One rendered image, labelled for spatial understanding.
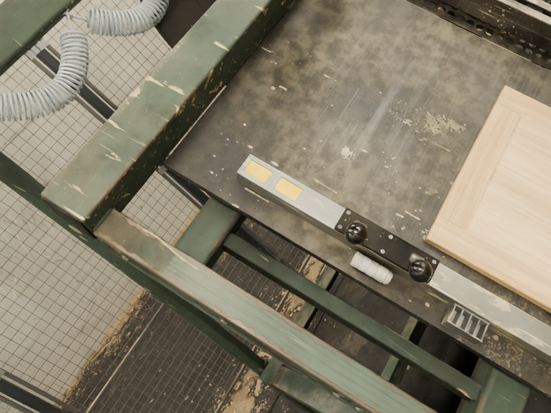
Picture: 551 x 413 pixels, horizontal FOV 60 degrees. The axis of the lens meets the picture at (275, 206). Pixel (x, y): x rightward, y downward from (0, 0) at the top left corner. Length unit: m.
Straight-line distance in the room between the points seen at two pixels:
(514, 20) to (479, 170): 0.42
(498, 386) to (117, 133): 0.85
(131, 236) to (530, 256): 0.76
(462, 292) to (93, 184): 0.69
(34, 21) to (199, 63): 0.47
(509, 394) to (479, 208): 0.36
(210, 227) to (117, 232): 0.19
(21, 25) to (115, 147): 0.49
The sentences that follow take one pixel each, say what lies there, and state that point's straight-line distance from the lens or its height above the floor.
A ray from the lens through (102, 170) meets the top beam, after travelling 0.92.
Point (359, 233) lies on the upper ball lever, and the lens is 0.79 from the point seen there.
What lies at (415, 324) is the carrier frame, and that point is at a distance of 2.46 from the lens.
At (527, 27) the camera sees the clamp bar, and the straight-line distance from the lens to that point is 1.35.
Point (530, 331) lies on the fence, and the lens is 0.99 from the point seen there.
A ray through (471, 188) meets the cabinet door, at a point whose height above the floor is 1.31.
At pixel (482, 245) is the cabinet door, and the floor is 1.26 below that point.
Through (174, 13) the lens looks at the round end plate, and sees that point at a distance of 1.53.
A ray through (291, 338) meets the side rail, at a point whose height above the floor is 1.46.
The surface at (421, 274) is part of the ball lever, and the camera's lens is 0.80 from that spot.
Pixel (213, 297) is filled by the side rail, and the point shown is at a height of 1.58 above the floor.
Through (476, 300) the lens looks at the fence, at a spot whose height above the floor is 1.25.
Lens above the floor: 1.98
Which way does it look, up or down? 26 degrees down
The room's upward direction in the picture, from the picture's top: 45 degrees counter-clockwise
